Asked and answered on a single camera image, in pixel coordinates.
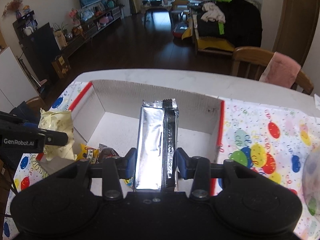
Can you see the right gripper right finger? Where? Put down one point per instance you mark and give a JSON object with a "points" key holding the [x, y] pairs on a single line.
{"points": [[197, 169]]}

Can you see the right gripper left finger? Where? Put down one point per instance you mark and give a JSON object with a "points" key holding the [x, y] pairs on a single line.
{"points": [[115, 169]]}

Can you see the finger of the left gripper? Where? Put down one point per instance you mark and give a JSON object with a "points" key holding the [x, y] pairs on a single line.
{"points": [[54, 138], [11, 121]]}

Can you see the cream white snack packet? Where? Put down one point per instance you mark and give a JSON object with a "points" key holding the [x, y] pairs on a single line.
{"points": [[62, 122]]}

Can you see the brown chocolate packet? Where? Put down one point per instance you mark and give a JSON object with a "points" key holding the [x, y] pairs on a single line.
{"points": [[106, 152]]}

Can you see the yellow snack packet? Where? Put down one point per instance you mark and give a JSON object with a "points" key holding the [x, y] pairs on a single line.
{"points": [[89, 153]]}

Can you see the silver foil snack pack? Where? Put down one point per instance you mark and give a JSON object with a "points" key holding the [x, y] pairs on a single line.
{"points": [[156, 165]]}

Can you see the chair with dark jacket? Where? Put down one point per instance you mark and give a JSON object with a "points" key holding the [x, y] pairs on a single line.
{"points": [[30, 110]]}

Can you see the white cabinet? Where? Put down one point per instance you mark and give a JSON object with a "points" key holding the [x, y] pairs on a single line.
{"points": [[14, 84]]}

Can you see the red cardboard box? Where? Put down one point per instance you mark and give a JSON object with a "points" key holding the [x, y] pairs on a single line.
{"points": [[108, 112]]}

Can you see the balloon birthday tablecloth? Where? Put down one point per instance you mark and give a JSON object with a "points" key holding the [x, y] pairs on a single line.
{"points": [[273, 141]]}

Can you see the clear plastic bag of goods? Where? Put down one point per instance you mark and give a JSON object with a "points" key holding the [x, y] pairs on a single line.
{"points": [[311, 182]]}

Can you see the wooden chair with pink cloth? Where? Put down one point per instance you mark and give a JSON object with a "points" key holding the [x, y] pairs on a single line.
{"points": [[272, 67]]}

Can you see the dark tv console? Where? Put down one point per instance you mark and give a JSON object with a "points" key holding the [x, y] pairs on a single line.
{"points": [[90, 29]]}

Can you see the sofa with dark clothes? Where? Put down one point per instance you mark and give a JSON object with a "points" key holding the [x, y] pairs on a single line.
{"points": [[225, 25]]}

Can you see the wooden door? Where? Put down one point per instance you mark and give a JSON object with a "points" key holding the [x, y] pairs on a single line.
{"points": [[297, 26]]}

